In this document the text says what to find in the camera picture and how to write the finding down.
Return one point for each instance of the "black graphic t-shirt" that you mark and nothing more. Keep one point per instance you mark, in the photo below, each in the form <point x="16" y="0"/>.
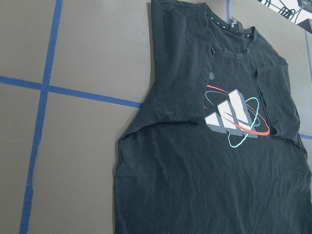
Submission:
<point x="215" y="147"/>

